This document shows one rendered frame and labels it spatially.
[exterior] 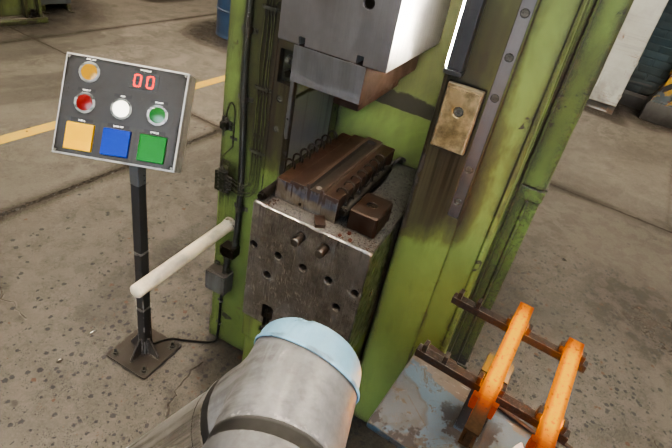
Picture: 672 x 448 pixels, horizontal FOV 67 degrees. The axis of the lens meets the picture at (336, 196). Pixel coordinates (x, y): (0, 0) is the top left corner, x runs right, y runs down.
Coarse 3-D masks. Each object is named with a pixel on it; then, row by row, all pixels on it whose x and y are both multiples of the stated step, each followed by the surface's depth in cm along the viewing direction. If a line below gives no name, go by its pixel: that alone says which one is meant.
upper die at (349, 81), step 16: (304, 48) 124; (304, 64) 126; (320, 64) 124; (336, 64) 122; (352, 64) 120; (416, 64) 155; (304, 80) 128; (320, 80) 125; (336, 80) 123; (352, 80) 121; (368, 80) 123; (384, 80) 134; (336, 96) 125; (352, 96) 123; (368, 96) 127
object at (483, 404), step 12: (516, 312) 117; (528, 312) 118; (516, 324) 114; (504, 336) 111; (516, 336) 110; (504, 348) 107; (516, 348) 107; (504, 360) 104; (492, 372) 101; (504, 372) 101; (492, 384) 98; (480, 396) 94; (492, 396) 96; (480, 408) 92; (492, 408) 93; (468, 420) 89; (480, 420) 89; (468, 432) 88; (468, 444) 89
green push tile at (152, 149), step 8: (144, 136) 140; (152, 136) 140; (144, 144) 140; (152, 144) 140; (160, 144) 140; (144, 152) 140; (152, 152) 140; (160, 152) 140; (144, 160) 140; (152, 160) 140; (160, 160) 140
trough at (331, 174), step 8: (368, 144) 172; (352, 152) 162; (360, 152) 166; (344, 160) 158; (352, 160) 160; (336, 168) 154; (344, 168) 155; (328, 176) 149; (336, 176) 150; (312, 184) 142; (320, 184) 144
